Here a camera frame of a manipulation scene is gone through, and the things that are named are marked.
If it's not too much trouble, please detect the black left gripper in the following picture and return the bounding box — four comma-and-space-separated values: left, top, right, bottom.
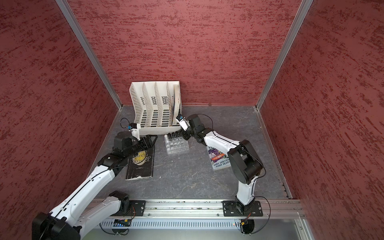
124, 134, 158, 159

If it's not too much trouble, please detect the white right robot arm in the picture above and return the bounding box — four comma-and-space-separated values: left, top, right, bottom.
176, 114, 265, 215

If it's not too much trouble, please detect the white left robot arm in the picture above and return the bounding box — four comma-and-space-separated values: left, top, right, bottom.
32, 132, 158, 240

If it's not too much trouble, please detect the clear acrylic lipstick organizer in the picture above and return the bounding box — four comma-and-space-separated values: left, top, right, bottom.
164, 134, 189, 155

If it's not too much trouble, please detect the white perforated file organizer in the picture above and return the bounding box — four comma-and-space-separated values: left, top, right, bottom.
130, 81, 182, 137

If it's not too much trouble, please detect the black Maugham paperback book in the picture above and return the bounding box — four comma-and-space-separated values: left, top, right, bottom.
126, 148, 155, 181

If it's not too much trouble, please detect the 143-Storey Treehouse book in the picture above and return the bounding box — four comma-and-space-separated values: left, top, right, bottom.
207, 147, 231, 171

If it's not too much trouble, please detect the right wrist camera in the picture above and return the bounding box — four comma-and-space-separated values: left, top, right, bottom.
176, 114, 190, 131

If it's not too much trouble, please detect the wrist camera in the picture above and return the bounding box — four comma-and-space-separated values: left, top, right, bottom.
176, 114, 190, 131
127, 123, 141, 141

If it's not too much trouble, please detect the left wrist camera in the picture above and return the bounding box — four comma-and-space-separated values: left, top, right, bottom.
127, 123, 141, 141

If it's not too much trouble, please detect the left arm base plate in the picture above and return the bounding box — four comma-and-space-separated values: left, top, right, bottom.
113, 200, 147, 218

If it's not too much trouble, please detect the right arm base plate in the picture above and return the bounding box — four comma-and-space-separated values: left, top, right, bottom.
222, 200, 264, 217

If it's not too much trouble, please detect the aluminium mounting rail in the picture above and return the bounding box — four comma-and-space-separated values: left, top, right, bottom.
89, 197, 307, 220

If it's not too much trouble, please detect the right aluminium corner post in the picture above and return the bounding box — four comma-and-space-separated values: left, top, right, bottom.
256, 0, 313, 112

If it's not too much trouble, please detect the aluminium corner post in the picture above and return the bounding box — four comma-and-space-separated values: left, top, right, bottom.
256, 0, 313, 112
56, 0, 123, 111

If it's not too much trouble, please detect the left aluminium corner post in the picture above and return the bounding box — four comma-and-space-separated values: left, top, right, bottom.
56, 0, 123, 111

